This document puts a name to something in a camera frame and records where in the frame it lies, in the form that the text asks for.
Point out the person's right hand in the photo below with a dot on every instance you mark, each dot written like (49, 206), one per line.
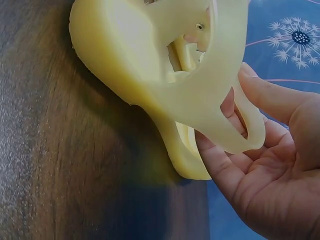
(275, 175)

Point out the person's right fingers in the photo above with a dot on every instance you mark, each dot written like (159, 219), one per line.
(228, 111)

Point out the person's right thumb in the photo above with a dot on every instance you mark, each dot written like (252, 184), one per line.
(270, 97)

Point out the yellow rubber sandal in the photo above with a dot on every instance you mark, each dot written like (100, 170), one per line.
(120, 62)

